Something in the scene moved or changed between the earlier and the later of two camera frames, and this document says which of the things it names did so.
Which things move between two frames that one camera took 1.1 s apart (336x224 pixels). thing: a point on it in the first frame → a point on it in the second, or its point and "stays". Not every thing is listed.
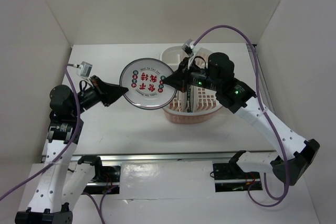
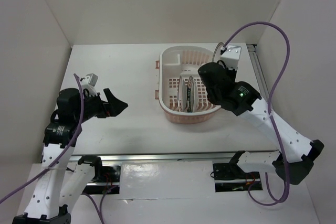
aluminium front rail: (163, 158) stays
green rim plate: (189, 108) stays
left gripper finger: (114, 95) → (116, 107)
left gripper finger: (115, 89) → (113, 100)
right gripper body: (196, 76) → (231, 73)
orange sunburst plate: (180, 101) stays
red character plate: (143, 78) → (217, 55)
